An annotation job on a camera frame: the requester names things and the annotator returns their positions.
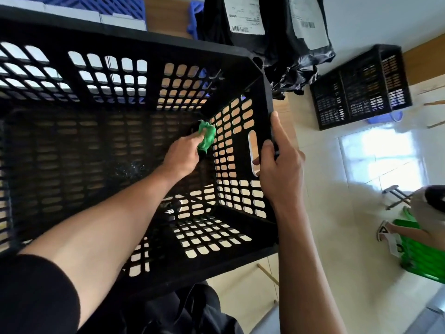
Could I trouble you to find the large black plastic crate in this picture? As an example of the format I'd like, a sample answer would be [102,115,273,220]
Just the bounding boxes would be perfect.
[0,5,281,304]

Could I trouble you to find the person's black trousers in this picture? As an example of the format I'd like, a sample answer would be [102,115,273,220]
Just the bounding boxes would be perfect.
[78,281,245,334]

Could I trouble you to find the person's left forearm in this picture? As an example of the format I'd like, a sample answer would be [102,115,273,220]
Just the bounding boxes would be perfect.
[19,163,185,329]

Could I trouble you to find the person's left hand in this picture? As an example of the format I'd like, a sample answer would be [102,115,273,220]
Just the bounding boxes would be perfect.
[163,131,209,178]

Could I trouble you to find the person's black shirt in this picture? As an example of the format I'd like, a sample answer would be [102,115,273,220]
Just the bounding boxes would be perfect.
[0,254,81,334]

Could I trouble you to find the blue plastic grid pallet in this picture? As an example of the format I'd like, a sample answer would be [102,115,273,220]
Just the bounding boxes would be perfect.
[7,0,145,21]

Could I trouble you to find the metal stool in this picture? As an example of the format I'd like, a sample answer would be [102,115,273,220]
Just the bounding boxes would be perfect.
[382,185,413,210]

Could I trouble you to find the black parcel bag white label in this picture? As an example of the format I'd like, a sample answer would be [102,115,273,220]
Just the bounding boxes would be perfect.
[194,0,290,66]
[264,0,336,98]

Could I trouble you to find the white flat box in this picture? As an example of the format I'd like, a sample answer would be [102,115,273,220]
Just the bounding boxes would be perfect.
[100,13,147,32]
[43,3,102,23]

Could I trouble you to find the wide black slatted crate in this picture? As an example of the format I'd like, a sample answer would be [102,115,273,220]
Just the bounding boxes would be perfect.
[309,48,383,131]

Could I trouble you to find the person's right hand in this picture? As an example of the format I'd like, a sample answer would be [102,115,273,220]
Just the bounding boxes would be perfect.
[259,111,306,215]

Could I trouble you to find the narrow black slatted crate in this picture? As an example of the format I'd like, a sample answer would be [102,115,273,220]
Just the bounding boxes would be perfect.
[375,44,413,112]

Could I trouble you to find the person's right forearm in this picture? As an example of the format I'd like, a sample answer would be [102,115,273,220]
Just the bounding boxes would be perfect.
[273,204,347,334]

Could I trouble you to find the green plastic basket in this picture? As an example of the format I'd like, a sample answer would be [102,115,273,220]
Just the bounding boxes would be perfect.
[393,207,445,284]

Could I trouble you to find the blue plastic basin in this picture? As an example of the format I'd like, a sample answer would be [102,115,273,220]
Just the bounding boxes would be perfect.
[368,110,404,125]

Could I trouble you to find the wooden furniture panel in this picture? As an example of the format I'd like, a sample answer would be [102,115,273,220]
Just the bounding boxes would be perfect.
[403,34,445,86]

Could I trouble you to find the green cleaning cloth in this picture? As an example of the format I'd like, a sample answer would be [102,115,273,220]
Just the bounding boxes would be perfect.
[197,120,217,151]

